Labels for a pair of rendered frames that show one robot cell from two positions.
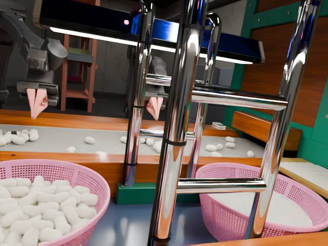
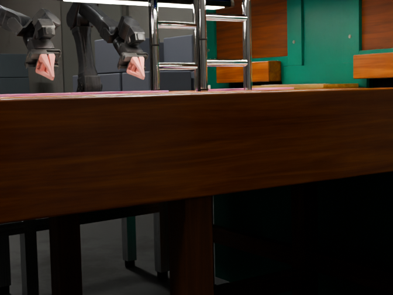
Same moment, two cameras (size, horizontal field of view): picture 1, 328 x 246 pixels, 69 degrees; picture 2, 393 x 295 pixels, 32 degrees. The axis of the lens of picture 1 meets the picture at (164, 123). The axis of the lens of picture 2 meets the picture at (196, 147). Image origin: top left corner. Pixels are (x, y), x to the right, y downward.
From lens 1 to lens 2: 1.57 m
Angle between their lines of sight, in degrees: 17
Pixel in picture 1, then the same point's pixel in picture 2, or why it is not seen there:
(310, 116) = (283, 47)
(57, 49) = (52, 17)
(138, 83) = (153, 28)
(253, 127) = (238, 73)
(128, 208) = not seen: hidden behind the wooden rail
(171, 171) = (203, 52)
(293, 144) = (275, 75)
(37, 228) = not seen: hidden behind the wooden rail
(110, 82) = not seen: outside the picture
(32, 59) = (46, 27)
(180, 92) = (202, 16)
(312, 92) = (280, 26)
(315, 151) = (292, 74)
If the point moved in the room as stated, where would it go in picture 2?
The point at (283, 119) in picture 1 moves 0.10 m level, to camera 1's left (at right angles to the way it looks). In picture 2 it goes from (247, 25) to (211, 25)
